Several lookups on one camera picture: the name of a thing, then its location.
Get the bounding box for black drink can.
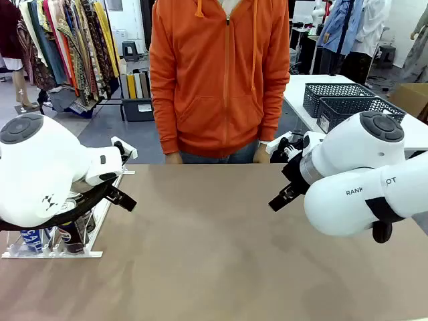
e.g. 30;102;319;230
65;192;84;207
58;219;86;255

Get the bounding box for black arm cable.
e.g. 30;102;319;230
0;173;118;232

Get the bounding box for person's right forearm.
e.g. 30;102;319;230
149;66;183;156

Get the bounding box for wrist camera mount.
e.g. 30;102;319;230
111;136;138;175
266;131;322;162

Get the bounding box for mannequin in maroon garment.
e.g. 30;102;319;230
0;0;39;110

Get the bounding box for blue drink can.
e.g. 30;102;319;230
19;227;44;252

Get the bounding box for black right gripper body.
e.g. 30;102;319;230
282;152;314;199

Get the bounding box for mannequin in grey dress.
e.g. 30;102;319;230
399;6;428;84

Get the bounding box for grey step stool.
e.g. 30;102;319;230
377;45;397;70

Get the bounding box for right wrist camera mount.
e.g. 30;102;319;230
266;131;322;162

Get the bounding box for grey plastic basket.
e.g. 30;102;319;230
303;82;376;118
316;96;407;134

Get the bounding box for brown cardboard box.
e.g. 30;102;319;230
389;82;428;123

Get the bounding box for white side table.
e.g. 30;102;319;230
283;74;428;151

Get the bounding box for person's left forearm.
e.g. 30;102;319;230
259;66;291;143

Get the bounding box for mannequin in white coat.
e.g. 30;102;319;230
349;0;391;84

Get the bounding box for rack of patterned garments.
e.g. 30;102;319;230
18;0;121;113

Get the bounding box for blue jeans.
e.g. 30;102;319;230
179;140;262;165

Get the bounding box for mannequin in blue shirt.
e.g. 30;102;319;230
316;0;364;76

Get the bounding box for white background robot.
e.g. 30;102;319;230
310;0;330;36

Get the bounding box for person's left hand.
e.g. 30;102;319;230
253;142;272;165

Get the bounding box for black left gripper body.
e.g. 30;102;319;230
104;183;124;202

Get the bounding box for black storage bin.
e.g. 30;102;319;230
120;96;155;123

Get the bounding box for clear acrylic can dispenser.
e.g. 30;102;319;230
0;160;136;260

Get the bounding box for pile of clothes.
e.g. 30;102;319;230
48;86;100;118

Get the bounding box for person in orange hoodie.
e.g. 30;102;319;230
149;0;291;160

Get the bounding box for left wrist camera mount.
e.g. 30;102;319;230
111;136;138;175

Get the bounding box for black step stool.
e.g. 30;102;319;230
122;40;140;63

